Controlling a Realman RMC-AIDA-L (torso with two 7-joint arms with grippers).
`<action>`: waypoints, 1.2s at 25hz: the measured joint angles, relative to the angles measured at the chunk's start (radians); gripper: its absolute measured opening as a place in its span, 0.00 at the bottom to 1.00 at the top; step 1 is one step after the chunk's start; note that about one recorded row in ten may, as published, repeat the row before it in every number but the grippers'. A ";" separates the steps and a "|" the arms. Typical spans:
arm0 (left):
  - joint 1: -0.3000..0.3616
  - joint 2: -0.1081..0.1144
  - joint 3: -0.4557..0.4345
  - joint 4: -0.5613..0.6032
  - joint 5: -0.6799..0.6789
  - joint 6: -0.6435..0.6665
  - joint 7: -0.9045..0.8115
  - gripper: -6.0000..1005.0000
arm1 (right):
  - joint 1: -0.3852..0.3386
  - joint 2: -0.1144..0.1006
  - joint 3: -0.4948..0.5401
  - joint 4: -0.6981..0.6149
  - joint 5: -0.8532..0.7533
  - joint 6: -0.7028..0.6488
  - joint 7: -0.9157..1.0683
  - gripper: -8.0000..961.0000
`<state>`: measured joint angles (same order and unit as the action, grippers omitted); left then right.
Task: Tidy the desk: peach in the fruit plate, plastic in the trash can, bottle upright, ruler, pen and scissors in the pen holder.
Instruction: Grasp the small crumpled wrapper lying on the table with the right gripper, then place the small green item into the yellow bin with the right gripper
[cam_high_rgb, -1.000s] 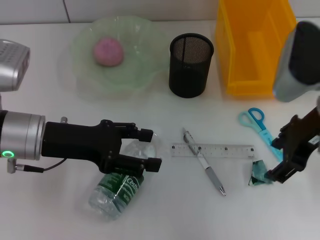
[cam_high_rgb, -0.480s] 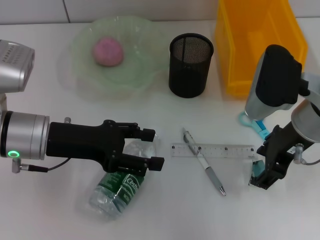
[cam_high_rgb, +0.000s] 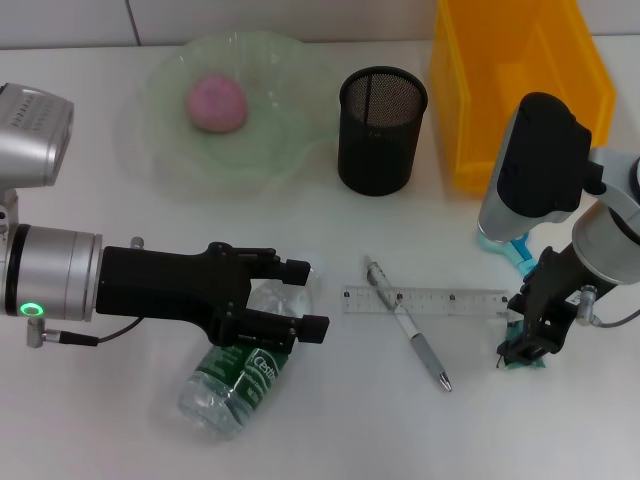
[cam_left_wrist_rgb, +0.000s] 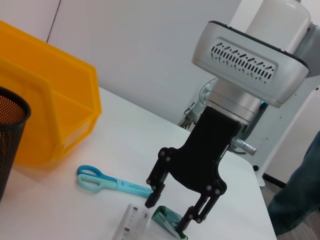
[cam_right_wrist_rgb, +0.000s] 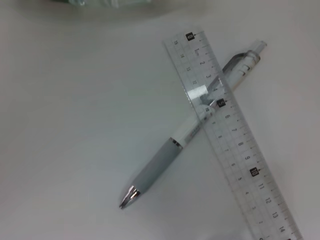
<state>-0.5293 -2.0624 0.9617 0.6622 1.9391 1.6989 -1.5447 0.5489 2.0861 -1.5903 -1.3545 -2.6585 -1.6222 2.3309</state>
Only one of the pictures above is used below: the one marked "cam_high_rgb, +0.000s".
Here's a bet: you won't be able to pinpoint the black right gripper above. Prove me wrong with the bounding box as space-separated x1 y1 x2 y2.
497 247 584 369

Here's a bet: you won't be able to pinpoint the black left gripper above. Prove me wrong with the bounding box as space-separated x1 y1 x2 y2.
97 243 331 355

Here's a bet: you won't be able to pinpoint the blue teal scissors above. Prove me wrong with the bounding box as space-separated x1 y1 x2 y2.
474 224 540 281

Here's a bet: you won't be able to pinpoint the clear plastic ruler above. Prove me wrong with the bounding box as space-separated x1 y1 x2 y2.
341 284 511 317

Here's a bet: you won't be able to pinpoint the clear green-label water bottle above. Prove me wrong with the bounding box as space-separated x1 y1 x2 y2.
177 267 326 441

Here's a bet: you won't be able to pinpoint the white grey ballpoint pen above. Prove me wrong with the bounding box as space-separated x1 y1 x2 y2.
363 254 454 394

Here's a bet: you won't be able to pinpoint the pink peach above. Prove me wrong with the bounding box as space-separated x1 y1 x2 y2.
185 73 249 134

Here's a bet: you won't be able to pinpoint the black mesh pen holder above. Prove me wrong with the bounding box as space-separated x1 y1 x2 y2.
337 66 430 196

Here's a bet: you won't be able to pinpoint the green glass fruit plate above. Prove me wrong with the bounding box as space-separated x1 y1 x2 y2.
139 30 341 187

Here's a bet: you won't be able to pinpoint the yellow plastic bin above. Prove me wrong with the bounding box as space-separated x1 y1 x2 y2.
430 0 617 190

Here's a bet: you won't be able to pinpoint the right arm cable with plugs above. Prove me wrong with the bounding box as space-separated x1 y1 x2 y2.
573 284 640 329

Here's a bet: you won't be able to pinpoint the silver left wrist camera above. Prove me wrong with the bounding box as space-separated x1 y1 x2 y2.
0 82 75 190

